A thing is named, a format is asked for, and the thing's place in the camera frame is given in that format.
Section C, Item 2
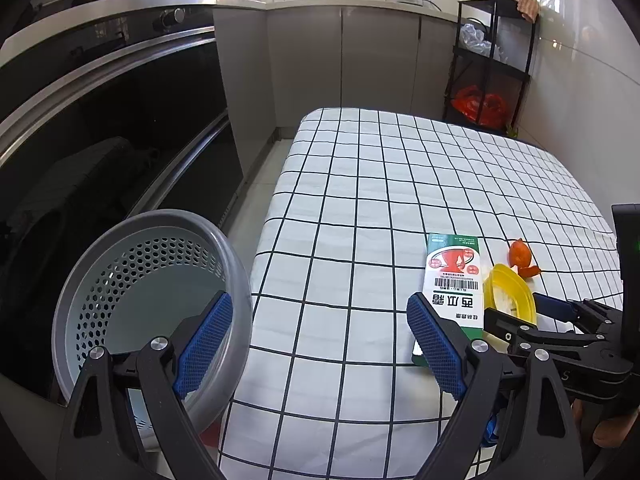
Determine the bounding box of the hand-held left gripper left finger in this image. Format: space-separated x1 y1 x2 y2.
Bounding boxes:
55 290 236 480

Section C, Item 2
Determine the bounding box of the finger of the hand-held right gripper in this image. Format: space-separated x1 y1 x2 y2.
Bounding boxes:
482 306 632 377
532 292 624 344

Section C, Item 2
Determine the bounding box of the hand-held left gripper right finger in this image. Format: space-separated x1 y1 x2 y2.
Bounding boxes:
406 292 586 480

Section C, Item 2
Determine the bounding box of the green and white carton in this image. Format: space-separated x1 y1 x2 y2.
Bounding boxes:
411 232 485 368

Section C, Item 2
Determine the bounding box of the grey perforated plastic basket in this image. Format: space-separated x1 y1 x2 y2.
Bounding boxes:
51 209 253 454

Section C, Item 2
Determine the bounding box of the person's right hand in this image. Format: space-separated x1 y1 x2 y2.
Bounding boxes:
571 399 639 450

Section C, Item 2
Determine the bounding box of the orange peel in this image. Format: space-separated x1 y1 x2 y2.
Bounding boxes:
509 239 544 279

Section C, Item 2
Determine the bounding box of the black checked white tablecloth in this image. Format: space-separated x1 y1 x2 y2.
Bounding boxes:
217 107 626 480

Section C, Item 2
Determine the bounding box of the red plastic bag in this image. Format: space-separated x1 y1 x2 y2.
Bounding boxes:
451 85 507 129

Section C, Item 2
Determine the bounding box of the black metal rack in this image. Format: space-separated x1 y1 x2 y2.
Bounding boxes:
442 0 539 137

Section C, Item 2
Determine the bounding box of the black built-in oven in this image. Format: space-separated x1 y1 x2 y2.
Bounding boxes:
0 5 247 403

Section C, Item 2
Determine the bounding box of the clear plastic bag on rack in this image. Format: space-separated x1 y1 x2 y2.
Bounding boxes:
459 22 509 64

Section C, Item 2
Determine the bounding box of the brown cloth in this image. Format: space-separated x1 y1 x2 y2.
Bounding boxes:
516 0 542 24

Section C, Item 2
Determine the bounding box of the grey kitchen cabinet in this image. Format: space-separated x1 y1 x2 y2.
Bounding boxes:
212 4 462 182

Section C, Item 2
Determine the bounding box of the black oven knob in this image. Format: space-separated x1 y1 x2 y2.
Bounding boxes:
152 8 186 31

